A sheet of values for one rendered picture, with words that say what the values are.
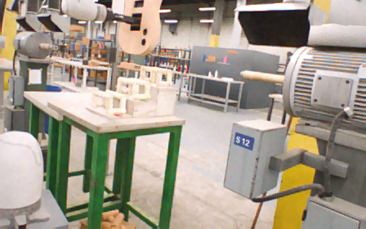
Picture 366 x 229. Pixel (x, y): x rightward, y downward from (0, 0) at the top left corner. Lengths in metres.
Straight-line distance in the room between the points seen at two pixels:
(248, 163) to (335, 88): 0.33
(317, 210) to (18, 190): 0.89
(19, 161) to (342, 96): 0.98
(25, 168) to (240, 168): 0.65
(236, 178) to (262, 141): 0.14
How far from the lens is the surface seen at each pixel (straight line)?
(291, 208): 2.21
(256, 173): 0.82
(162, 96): 1.71
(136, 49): 1.68
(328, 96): 0.93
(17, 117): 3.12
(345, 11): 1.18
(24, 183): 1.04
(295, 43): 1.30
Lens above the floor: 1.27
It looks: 8 degrees down
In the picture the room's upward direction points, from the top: 7 degrees clockwise
